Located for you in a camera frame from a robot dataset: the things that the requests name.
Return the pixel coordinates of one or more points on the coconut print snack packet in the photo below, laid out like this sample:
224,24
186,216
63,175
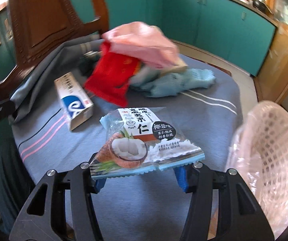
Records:
133,145

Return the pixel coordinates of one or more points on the light wooden cabinet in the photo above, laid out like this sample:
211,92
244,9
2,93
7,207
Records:
281,62

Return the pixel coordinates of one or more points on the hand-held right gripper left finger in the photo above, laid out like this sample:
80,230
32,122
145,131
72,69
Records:
98,185

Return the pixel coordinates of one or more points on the pink plastic bag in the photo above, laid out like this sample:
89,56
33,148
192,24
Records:
144,42

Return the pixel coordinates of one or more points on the dark kitchen countertop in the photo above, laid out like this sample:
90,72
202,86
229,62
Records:
234,1

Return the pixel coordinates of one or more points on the dark wok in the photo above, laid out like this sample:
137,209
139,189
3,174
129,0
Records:
260,3

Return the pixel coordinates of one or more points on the white plastic lattice basket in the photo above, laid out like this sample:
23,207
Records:
271,130

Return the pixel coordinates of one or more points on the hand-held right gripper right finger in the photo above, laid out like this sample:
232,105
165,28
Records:
181,179

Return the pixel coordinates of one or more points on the teal kitchen cabinet row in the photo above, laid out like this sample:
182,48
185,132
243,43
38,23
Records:
209,25

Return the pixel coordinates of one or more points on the white and blue toothpaste box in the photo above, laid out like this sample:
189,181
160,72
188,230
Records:
71,98

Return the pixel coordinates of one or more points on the red packet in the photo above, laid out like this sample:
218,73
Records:
108,75

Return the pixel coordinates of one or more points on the grey striped blanket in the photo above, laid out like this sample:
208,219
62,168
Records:
184,120

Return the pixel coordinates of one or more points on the light blue cleaning cloth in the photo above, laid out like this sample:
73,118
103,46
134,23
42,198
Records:
171,82

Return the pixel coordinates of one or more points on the clear plastic bag liner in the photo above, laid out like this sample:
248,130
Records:
244,180

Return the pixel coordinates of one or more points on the brown wooden chair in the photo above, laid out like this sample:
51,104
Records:
38,17

